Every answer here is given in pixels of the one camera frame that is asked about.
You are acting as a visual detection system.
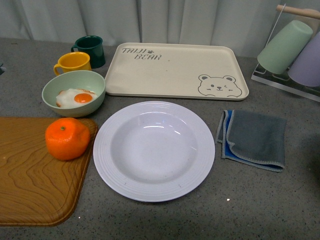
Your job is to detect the orange fruit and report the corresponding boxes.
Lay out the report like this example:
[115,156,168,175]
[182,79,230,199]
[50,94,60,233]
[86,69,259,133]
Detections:
[45,117,91,161]

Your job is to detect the white round plate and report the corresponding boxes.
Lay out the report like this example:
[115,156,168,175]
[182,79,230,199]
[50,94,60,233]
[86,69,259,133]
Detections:
[93,101,215,202]

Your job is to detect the cream bear tray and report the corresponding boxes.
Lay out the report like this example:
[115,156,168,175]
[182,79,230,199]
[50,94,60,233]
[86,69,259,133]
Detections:
[105,43,249,101]

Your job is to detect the fake fried egg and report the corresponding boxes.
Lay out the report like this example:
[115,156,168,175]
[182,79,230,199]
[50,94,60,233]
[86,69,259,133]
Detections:
[56,88,98,109]

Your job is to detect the light green bowl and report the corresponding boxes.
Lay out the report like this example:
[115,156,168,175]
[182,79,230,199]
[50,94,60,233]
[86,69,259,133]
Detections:
[42,70,106,118]

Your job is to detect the grey blue cloth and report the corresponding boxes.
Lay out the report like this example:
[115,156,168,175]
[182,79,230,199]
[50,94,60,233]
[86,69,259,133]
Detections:
[215,109,287,173]

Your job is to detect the dark green mug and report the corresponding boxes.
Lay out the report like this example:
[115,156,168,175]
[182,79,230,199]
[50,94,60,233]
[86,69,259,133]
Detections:
[71,35,106,69]

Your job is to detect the yellow mug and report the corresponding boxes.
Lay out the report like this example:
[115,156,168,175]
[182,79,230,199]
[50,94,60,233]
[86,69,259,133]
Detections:
[53,51,92,76]

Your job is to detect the white curtain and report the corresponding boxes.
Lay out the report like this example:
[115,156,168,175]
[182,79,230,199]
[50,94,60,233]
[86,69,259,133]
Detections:
[0,0,320,58]

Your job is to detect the mint green cup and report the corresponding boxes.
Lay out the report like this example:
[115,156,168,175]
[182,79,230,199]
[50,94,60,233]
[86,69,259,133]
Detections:
[257,20,313,74]

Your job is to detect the wooden cutting board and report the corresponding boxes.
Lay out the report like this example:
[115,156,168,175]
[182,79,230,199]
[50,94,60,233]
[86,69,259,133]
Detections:
[0,117,98,227]

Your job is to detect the lavender cup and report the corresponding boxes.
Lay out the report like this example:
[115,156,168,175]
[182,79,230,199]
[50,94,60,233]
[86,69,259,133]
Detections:
[288,32,320,87]

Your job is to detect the clear cup rack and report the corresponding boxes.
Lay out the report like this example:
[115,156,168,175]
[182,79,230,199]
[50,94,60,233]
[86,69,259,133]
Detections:
[251,4,320,102]

